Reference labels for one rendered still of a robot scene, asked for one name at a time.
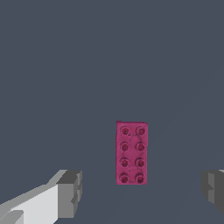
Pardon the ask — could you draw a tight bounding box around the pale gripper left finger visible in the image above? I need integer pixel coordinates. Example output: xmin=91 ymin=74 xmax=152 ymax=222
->
xmin=0 ymin=169 xmax=83 ymax=224

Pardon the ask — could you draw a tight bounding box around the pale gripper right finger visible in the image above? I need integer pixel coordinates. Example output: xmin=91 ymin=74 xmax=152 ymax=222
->
xmin=199 ymin=169 xmax=224 ymax=216

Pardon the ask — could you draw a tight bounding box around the magenta studded toy brick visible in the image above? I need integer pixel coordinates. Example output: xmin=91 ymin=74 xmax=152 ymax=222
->
xmin=115 ymin=120 xmax=149 ymax=186

